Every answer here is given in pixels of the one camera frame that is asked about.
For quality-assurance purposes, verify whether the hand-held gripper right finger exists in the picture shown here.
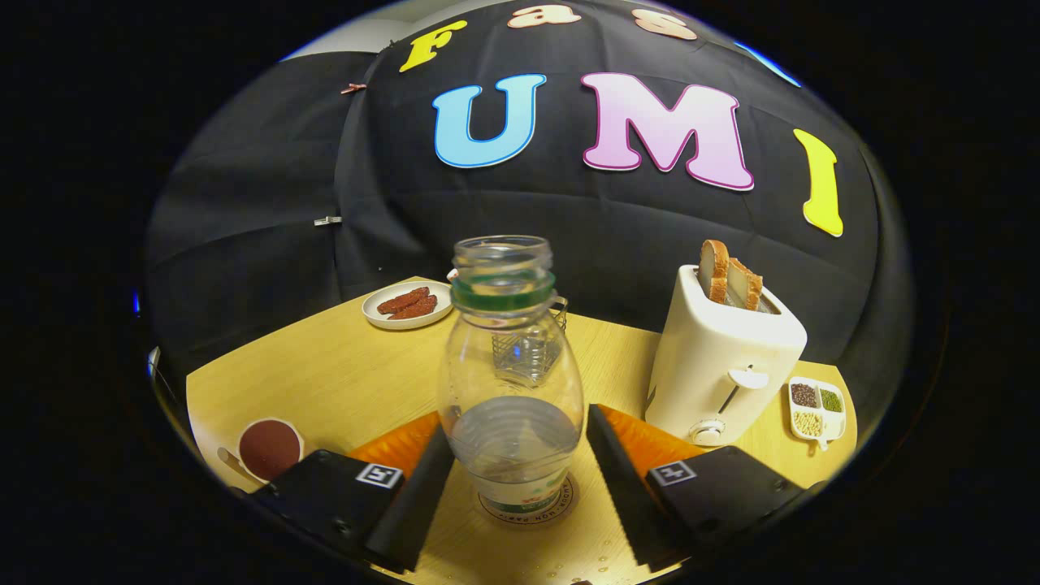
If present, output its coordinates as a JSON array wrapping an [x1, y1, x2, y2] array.
[[587, 404, 813, 572]]

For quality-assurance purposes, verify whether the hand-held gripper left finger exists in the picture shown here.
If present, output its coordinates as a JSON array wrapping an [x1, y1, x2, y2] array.
[[252, 412, 456, 574]]

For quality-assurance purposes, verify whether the round cork coaster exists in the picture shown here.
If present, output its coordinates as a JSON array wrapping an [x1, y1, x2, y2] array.
[[475, 473, 579, 527]]

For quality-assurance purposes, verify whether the clear plastic juice bottle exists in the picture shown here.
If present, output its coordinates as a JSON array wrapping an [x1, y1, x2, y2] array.
[[437, 235, 585, 514]]

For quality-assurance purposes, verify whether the cream cup with wooden handle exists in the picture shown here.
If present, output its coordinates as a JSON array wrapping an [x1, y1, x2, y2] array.
[[218, 418, 305, 488]]

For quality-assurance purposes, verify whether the wooden table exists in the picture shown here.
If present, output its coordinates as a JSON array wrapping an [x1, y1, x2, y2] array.
[[186, 276, 858, 585]]

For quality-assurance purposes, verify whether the white toaster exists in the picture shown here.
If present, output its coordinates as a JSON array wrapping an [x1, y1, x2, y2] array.
[[645, 264, 808, 448]]

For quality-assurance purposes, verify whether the white round plate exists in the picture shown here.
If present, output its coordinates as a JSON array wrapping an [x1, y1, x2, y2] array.
[[362, 280, 454, 331]]

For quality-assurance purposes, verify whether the red sausage piece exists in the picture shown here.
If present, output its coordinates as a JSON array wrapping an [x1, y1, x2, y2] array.
[[377, 286, 431, 315], [388, 294, 439, 320]]

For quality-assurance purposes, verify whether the white divided bean dish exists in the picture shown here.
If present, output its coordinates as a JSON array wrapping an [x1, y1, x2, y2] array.
[[788, 375, 847, 452]]

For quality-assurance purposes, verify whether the toasted bread slice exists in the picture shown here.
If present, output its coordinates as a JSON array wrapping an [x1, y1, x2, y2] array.
[[726, 258, 765, 312], [699, 239, 730, 305]]

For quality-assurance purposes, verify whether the black backdrop cloth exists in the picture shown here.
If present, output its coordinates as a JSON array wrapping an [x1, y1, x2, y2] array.
[[146, 0, 911, 456]]

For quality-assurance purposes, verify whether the metal wire basket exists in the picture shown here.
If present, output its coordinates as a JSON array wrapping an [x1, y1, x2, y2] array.
[[487, 294, 568, 383]]

